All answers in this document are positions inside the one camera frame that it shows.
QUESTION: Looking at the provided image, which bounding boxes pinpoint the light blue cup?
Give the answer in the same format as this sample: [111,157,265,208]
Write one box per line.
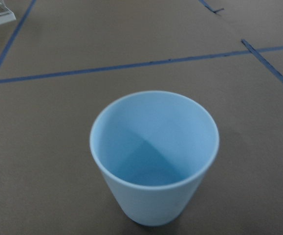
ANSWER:
[89,91,219,226]

